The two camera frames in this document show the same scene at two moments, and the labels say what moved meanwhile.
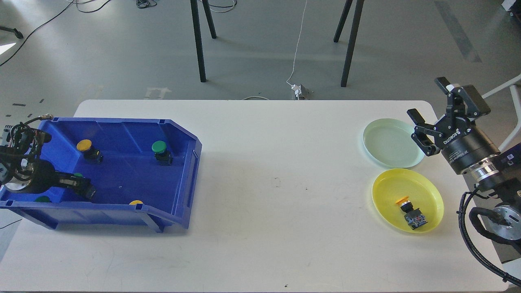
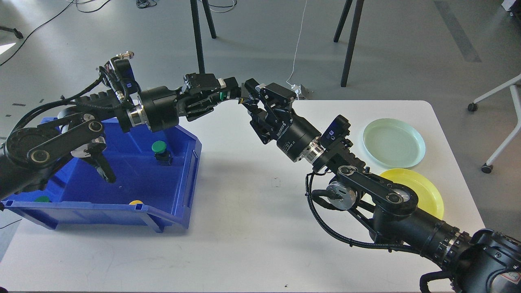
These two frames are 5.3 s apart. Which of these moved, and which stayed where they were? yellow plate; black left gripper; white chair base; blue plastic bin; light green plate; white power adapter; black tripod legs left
Moved: black left gripper
Stayed: yellow plate; light green plate; white power adapter; white chair base; blue plastic bin; black tripod legs left
